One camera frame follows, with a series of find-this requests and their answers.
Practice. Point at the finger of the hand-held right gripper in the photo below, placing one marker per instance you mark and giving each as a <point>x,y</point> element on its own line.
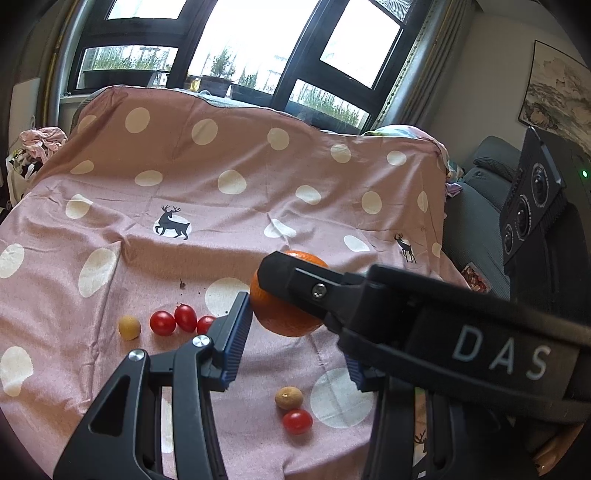
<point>300,286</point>

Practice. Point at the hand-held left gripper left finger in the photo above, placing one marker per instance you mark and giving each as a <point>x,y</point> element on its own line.
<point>235,341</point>

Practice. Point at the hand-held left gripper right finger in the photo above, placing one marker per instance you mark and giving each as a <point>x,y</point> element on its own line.
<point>358,376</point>

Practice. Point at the orange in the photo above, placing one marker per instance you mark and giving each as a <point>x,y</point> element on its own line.
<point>281,318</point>

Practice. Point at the red cherry tomato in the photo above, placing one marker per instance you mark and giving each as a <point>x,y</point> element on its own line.
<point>185,317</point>
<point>297,421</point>
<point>162,322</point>
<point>204,325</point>

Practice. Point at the red patterned packet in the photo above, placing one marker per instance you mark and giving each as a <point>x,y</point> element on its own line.
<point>475,277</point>

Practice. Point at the brown longan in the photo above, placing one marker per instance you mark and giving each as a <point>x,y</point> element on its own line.
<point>129,327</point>
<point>288,398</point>

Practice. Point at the grey sofa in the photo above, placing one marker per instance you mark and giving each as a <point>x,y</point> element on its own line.
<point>475,207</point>

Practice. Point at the pink polka-dot deer blanket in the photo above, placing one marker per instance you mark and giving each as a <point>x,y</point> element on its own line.
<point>231,138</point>

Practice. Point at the dark plant pot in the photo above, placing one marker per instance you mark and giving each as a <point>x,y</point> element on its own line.
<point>251,93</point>
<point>214,86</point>

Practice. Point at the black-framed window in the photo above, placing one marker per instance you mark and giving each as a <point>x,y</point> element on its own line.
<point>258,37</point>

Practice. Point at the pile of pink clothes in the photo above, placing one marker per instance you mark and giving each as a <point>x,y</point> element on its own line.
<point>39,143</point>

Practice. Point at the landscape wall painting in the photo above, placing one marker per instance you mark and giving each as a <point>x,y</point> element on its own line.
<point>558,92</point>

